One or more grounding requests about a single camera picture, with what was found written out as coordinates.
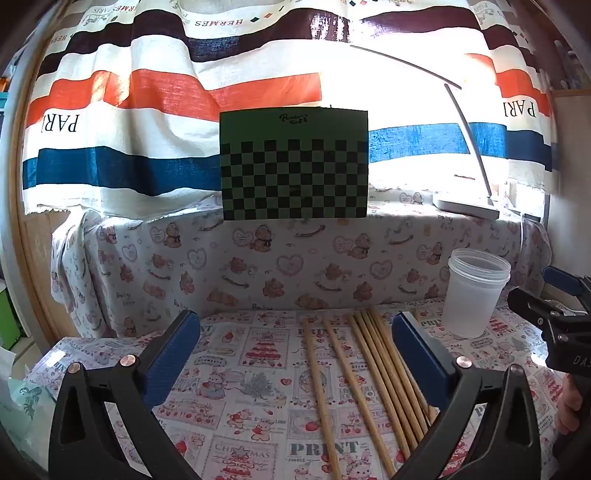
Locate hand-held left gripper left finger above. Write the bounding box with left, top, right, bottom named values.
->
left=48, top=309, right=202, bottom=480

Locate row of bamboo chopsticks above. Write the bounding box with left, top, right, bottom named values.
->
left=300, top=307, right=439, bottom=480

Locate white desk lamp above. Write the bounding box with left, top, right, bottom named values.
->
left=349, top=44, right=502, bottom=221

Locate green checkered box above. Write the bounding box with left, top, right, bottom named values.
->
left=218, top=107, right=370, bottom=221

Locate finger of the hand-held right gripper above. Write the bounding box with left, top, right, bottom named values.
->
left=542, top=265, right=591, bottom=298
left=507, top=286, right=579, bottom=337

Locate striped curtain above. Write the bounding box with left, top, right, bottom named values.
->
left=21, top=0, right=555, bottom=217

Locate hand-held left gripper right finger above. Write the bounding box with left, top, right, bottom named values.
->
left=392, top=311, right=543, bottom=480

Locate wooden panel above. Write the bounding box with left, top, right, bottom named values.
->
left=8, top=51, right=93, bottom=354

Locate translucent plastic cup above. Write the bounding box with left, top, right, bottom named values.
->
left=442, top=248, right=512, bottom=339

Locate person's right hand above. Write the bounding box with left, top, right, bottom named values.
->
left=555, top=373, right=585, bottom=435

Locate light green plastic bag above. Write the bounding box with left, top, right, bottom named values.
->
left=0, top=348, right=57, bottom=462

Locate printed tablecloth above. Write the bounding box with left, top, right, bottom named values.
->
left=23, top=300, right=573, bottom=480

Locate bear printed cloth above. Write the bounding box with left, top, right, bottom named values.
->
left=51, top=187, right=552, bottom=340

